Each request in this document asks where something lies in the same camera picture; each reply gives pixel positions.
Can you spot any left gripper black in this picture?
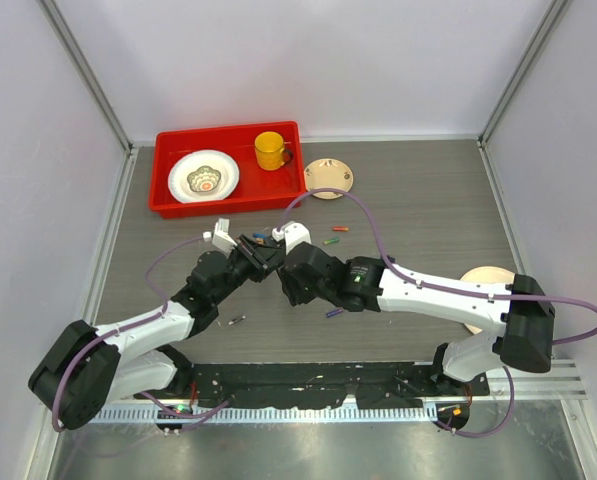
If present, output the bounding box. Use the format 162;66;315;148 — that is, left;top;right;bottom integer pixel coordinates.
212;235;287;305

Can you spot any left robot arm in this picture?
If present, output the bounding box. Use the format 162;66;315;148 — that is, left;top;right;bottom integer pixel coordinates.
28;233;285;432

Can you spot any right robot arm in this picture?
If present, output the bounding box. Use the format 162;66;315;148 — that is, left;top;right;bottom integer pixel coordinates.
279;242;555;395

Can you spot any red plastic tray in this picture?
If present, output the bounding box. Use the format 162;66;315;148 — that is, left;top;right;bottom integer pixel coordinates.
148;121;306;219

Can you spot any white paper plate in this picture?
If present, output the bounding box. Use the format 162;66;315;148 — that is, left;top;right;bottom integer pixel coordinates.
168;150;240;204

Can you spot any beige floral saucer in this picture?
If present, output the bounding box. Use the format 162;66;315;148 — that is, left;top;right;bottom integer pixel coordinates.
304;158;354;192

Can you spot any yellow mug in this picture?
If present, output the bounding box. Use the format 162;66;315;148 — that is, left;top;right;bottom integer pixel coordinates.
254;131;294;171

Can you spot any pink rimmed plate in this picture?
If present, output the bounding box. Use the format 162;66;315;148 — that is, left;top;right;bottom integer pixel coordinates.
457;266;517;336

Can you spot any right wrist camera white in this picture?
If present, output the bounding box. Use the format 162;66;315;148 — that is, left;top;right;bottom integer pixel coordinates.
272;221;312;254

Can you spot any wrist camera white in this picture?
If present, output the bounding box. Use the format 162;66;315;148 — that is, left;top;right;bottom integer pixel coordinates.
202;218;237;254
272;221;312;254

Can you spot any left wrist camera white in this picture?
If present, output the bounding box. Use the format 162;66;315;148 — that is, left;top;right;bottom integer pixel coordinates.
202;218;237;254

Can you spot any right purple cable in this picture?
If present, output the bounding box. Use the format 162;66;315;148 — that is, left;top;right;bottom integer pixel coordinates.
275;187;597;441

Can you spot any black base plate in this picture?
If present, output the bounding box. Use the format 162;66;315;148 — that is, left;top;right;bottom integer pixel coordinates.
150;362;490;410

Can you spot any white slotted cable duct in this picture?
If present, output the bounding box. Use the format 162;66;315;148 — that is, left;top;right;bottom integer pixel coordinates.
91;403;437;425

